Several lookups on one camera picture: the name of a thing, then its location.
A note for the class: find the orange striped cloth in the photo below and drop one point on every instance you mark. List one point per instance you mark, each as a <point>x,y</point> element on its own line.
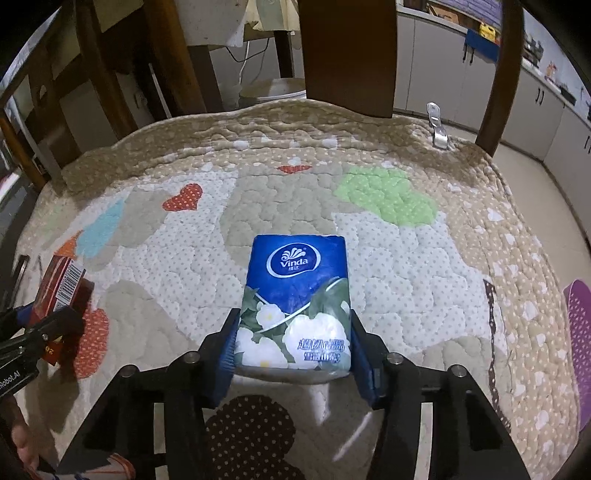
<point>117,466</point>

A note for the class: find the brown wooden chair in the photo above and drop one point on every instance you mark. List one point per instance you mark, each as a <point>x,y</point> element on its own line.
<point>346,55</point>

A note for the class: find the purple plastic basket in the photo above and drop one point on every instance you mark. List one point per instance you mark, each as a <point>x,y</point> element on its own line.
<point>579,323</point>

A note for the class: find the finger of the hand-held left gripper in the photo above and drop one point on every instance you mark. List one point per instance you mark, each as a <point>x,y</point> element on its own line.
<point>60,323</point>

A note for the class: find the grey kitchen base cabinets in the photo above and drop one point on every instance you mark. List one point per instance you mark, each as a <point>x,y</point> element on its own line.
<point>429,60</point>

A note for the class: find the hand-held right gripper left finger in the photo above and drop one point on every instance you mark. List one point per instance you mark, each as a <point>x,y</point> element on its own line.
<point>226,357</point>

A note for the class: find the dark wooden dining chair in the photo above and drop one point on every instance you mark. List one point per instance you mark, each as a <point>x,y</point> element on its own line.
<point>101,60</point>

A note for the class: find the red cardboard box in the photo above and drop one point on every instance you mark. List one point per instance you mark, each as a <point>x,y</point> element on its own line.
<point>55,281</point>

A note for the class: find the quilted heart-print cushion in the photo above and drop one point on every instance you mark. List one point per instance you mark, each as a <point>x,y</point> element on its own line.
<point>415,277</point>

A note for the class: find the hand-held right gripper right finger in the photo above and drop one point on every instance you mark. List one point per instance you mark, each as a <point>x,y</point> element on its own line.
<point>364,367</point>

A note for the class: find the blue cloth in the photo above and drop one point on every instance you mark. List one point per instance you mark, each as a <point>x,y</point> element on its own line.
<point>482,45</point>

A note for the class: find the metal clip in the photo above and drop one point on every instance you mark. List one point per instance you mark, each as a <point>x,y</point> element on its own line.
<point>436,127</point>

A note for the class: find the white plastic bucket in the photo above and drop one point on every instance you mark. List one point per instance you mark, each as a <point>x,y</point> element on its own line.
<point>272,94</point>

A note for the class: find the person's left forearm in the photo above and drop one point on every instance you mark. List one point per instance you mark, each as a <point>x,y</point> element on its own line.
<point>21,434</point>

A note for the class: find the blue tissue pack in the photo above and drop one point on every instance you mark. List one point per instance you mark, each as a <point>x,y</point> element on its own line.
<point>295,295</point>

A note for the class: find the white tablecloth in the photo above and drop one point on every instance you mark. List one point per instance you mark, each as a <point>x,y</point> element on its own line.
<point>217,23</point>

